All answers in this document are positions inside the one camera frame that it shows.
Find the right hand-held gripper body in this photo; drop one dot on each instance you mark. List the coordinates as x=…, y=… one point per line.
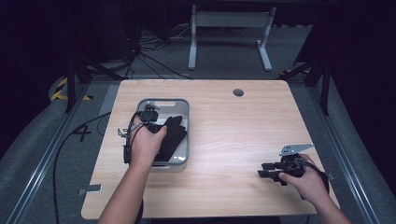
x=294, y=161

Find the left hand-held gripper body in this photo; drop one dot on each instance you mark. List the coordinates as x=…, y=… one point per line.
x=148, y=115

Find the grey plastic bin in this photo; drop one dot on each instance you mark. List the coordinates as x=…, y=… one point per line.
x=183, y=155

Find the person's right hand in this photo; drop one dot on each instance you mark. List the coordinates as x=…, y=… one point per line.
x=308, y=183

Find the person's left hand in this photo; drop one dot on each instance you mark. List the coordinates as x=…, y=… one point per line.
x=146, y=146

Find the grey tape strip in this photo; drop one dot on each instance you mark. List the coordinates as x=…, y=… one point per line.
x=91, y=189
x=330, y=176

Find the black metal stand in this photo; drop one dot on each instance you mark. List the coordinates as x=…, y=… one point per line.
x=71, y=84
x=325, y=84

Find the yellow black hazard tape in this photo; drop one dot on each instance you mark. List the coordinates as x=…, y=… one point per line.
x=59, y=90

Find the white metal table frame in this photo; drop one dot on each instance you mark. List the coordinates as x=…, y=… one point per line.
x=230, y=19

